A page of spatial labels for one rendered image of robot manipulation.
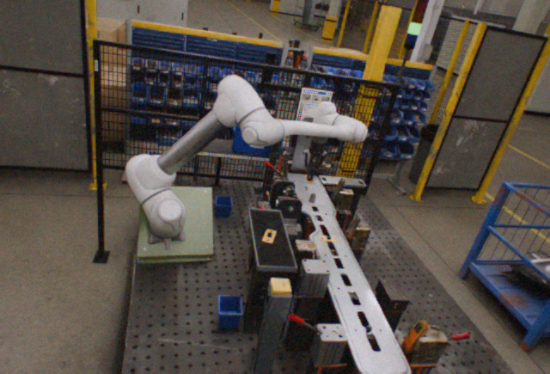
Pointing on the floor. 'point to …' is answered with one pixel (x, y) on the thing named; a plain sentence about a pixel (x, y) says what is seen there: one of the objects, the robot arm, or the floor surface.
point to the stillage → (515, 269)
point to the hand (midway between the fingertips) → (310, 174)
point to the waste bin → (423, 150)
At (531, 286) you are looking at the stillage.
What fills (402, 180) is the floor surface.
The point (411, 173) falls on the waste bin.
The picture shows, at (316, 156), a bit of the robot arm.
